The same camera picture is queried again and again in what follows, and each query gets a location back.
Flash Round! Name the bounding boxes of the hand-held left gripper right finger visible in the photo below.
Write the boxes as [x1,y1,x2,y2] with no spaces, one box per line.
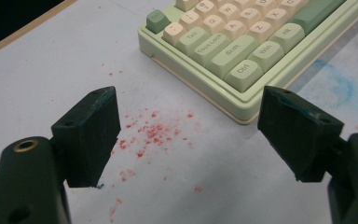
[256,86,345,183]

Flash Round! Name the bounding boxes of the green and cream keyboard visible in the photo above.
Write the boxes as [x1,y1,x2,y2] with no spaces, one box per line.
[137,0,358,125]

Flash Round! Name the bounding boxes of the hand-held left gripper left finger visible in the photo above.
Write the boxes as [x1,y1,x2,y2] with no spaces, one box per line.
[50,86,121,189]

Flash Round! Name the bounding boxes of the scattered red crumbs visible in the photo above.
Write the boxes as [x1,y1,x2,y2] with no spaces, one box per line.
[106,69,204,223]

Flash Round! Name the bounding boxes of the wooden table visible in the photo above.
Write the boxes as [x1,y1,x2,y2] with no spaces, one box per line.
[0,0,78,62]

